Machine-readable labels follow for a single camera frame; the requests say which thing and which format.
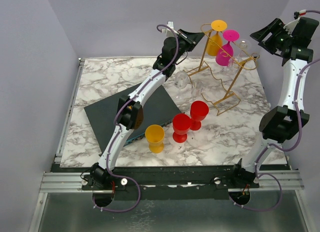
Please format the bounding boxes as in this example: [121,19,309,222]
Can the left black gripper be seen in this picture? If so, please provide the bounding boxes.
[171,30,203,65]

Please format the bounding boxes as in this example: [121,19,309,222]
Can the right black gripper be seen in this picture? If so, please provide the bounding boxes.
[250,18,294,55]

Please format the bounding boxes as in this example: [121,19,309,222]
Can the clear wine glass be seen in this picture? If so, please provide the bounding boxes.
[191,80,204,102]
[174,71,190,100]
[224,39,252,72]

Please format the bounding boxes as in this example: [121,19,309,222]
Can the magenta plastic wine glass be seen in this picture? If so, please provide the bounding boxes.
[215,29,240,66]

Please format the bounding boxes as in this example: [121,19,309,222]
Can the gold wire glass rack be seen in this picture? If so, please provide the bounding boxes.
[186,22,260,116]

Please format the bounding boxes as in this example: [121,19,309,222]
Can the red plastic wine glass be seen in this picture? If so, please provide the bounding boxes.
[172,113,191,143]

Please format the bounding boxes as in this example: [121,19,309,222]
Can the yellow plastic wine glass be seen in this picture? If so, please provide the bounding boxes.
[145,124,165,154]

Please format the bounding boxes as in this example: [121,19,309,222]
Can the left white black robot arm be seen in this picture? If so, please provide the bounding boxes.
[90,28,205,190]

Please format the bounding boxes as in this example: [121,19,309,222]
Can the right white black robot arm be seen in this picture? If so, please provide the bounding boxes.
[230,10,320,188]

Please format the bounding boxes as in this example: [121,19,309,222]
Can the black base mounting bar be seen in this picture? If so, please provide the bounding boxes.
[52,165,301,204]

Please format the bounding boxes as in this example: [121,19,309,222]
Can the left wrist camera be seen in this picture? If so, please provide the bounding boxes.
[159,20,177,38]

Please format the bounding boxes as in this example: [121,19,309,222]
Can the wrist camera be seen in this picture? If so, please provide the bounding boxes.
[283,9,307,35]
[159,20,177,38]

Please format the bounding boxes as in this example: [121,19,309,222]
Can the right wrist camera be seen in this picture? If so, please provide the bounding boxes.
[283,9,307,35]

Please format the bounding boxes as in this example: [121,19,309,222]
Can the dark blue network switch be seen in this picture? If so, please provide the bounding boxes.
[84,83,181,153]

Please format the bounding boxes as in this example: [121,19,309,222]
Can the aluminium extrusion rail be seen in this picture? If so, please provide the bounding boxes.
[39,172,113,194]

